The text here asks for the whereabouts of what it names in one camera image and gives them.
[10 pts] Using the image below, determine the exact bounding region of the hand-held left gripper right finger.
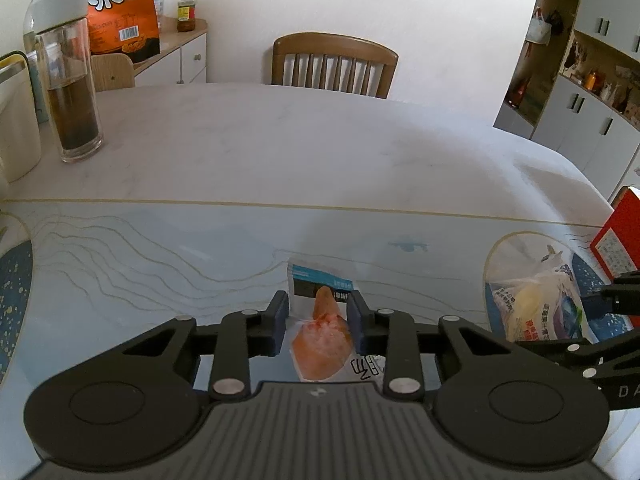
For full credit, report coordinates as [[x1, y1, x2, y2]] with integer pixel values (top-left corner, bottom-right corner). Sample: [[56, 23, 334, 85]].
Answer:
[[346, 291, 523, 397]]

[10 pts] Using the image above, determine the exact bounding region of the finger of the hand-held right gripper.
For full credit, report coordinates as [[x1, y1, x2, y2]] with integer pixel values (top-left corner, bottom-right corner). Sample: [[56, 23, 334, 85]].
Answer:
[[515, 337, 601, 378], [582, 270, 640, 318]]

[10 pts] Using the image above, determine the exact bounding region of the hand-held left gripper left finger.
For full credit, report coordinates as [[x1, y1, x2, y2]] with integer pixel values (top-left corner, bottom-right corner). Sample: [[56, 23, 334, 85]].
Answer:
[[117, 290, 291, 402]]

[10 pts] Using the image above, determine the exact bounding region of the chicken foot snack packet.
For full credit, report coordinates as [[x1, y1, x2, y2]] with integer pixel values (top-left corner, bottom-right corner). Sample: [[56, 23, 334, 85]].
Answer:
[[287, 259, 388, 386]]

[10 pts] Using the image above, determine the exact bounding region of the round bread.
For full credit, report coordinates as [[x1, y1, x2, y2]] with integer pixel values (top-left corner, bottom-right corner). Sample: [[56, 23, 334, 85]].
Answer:
[[487, 250, 601, 346]]

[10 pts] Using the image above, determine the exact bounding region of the red cardboard shoe box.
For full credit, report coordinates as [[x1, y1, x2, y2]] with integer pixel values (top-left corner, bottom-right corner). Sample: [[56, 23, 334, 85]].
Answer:
[[589, 189, 640, 281]]

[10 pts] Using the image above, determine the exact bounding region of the white patterned desktop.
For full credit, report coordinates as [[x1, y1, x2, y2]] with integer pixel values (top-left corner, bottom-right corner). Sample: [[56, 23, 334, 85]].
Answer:
[[0, 82, 640, 480]]

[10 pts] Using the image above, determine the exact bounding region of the white side cabinet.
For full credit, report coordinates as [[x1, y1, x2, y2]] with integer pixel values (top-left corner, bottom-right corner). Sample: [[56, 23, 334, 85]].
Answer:
[[132, 19, 208, 87]]

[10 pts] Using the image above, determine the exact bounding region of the brown slatted wooden chair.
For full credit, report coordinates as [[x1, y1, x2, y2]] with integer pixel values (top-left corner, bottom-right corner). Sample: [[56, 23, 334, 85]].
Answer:
[[271, 32, 400, 100]]

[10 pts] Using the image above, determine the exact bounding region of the white hanging bag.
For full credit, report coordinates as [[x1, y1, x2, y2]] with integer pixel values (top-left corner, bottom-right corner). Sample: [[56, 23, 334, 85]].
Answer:
[[525, 7, 552, 45]]

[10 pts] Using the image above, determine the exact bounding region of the glass tumbler with dark tea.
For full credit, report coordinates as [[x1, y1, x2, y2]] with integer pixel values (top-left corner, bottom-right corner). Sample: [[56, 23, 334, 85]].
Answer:
[[22, 0, 106, 163]]

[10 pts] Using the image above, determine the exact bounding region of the light wooden chair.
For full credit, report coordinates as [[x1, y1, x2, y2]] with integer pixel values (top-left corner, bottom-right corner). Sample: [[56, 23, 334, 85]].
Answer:
[[90, 52, 136, 93]]

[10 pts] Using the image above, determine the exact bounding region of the red-lidded sauce jar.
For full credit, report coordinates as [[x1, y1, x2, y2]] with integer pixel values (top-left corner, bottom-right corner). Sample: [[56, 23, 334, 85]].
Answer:
[[176, 0, 198, 33]]

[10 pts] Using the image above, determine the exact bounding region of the white container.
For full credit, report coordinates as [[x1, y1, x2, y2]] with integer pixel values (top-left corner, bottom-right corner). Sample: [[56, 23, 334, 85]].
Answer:
[[0, 51, 43, 184]]

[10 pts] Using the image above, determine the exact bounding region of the large orange snack bag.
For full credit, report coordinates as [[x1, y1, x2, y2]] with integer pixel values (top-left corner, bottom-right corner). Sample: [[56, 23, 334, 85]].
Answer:
[[57, 0, 162, 66]]

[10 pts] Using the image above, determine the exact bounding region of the grey and wood wall cabinet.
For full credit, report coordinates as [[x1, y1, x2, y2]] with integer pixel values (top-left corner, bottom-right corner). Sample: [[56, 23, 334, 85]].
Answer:
[[492, 0, 640, 201]]

